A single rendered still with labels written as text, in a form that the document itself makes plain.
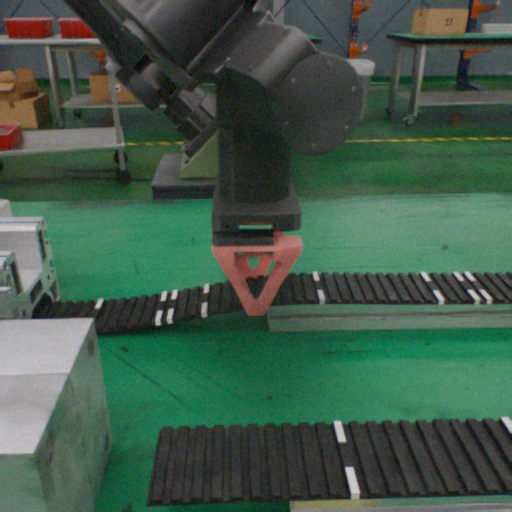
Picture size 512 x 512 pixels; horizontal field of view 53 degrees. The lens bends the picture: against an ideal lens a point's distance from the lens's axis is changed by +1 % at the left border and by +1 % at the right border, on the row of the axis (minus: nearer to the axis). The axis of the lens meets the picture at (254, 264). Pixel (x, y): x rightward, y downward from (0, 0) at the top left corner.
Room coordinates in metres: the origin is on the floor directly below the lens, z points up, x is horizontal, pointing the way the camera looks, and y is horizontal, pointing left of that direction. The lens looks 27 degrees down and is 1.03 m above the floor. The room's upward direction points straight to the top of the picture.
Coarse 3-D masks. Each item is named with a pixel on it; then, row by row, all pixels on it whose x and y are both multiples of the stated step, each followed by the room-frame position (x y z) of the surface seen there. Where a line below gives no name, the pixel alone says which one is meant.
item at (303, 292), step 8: (296, 280) 0.40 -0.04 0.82; (304, 280) 0.40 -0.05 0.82; (296, 288) 0.39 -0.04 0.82; (304, 288) 0.39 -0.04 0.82; (312, 288) 0.39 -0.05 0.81; (296, 296) 0.38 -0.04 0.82; (304, 296) 0.38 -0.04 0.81; (312, 296) 0.38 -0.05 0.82; (296, 304) 0.37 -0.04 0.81; (304, 304) 0.37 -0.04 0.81
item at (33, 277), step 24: (0, 240) 0.41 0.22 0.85; (24, 240) 0.41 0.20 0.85; (48, 240) 0.43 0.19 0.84; (0, 264) 0.34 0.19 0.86; (24, 264) 0.41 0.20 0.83; (48, 264) 0.42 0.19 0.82; (0, 288) 0.35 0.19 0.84; (24, 288) 0.37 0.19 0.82; (48, 288) 0.41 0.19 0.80; (0, 312) 0.34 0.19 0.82; (24, 312) 0.36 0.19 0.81
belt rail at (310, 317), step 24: (288, 312) 0.38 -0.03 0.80; (312, 312) 0.38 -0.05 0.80; (336, 312) 0.38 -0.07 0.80; (360, 312) 0.38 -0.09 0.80; (384, 312) 0.38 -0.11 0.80; (408, 312) 0.38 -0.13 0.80; (432, 312) 0.39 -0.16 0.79; (456, 312) 0.39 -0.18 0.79; (480, 312) 0.39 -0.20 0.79; (504, 312) 0.39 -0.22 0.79
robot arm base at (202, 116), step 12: (180, 96) 0.87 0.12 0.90; (192, 96) 0.88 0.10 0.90; (204, 96) 0.89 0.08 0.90; (168, 108) 0.87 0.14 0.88; (180, 108) 0.87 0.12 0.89; (192, 108) 0.87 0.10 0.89; (204, 108) 0.87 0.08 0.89; (180, 120) 0.87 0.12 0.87; (192, 120) 0.86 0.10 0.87; (204, 120) 0.86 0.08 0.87; (216, 120) 0.87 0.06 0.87; (180, 132) 0.88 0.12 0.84; (192, 132) 0.87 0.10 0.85; (204, 132) 0.86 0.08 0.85; (192, 144) 0.85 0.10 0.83; (192, 156) 0.85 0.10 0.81
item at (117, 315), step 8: (120, 304) 0.40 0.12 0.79; (128, 304) 0.40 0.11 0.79; (136, 304) 0.40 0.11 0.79; (120, 312) 0.39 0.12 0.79; (128, 312) 0.39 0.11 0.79; (112, 320) 0.38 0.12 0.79; (120, 320) 0.38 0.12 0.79; (128, 320) 0.38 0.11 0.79; (112, 328) 0.37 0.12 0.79; (120, 328) 0.37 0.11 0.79; (128, 328) 0.37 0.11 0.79
